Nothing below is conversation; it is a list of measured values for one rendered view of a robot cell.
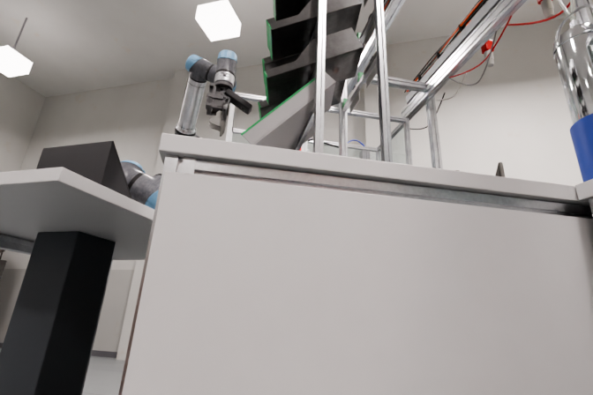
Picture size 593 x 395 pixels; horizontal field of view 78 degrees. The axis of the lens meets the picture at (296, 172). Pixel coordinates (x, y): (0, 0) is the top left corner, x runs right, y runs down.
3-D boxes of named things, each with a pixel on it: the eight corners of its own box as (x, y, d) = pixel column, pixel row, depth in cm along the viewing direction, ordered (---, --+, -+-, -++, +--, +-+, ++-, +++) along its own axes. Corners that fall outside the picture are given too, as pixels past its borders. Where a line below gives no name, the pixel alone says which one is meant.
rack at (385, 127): (310, 194, 79) (318, -62, 109) (281, 231, 112) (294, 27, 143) (401, 204, 83) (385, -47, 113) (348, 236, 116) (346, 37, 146)
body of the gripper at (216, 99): (206, 116, 140) (210, 90, 144) (228, 120, 141) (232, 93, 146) (205, 106, 133) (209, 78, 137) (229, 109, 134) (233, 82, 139)
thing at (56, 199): (-173, 197, 88) (-167, 186, 89) (104, 259, 168) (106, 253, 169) (57, 180, 69) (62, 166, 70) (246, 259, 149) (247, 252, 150)
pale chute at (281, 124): (252, 145, 88) (240, 133, 89) (256, 167, 100) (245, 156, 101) (336, 81, 95) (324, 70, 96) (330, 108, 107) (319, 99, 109)
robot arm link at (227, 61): (237, 63, 152) (237, 48, 144) (235, 85, 148) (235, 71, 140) (218, 60, 151) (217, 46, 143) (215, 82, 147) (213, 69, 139)
